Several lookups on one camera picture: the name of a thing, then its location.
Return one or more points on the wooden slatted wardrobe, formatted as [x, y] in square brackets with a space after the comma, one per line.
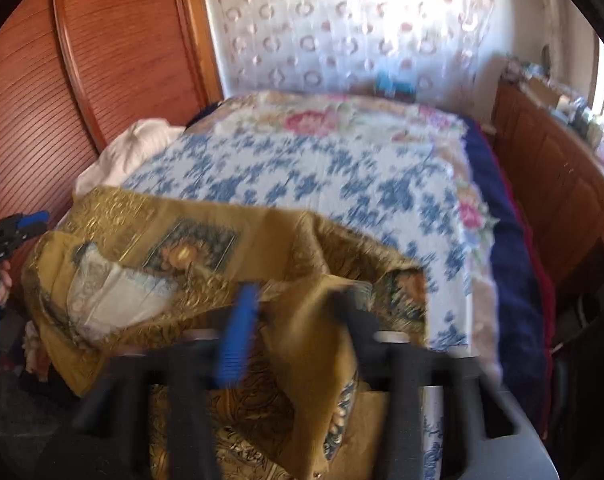
[75, 73]

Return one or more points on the blue floral white bedsheet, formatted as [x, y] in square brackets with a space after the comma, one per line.
[400, 193]

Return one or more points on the navy blue blanket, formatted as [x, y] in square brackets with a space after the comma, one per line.
[521, 344]

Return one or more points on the pale pink pillow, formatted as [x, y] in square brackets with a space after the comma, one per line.
[126, 153]

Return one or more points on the mustard patterned garment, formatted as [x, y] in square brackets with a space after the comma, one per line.
[131, 269]

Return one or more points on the sheer circle-patterned curtain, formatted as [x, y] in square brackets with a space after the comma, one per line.
[340, 46]

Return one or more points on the wooden low cabinet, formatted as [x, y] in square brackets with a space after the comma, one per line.
[556, 180]

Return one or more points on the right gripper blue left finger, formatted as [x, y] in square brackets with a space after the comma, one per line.
[118, 405]

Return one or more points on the blue tissue box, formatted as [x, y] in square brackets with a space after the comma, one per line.
[391, 88]

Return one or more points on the person's left hand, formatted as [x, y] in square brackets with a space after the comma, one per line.
[6, 282]

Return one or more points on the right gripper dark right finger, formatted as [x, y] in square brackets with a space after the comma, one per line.
[486, 435]

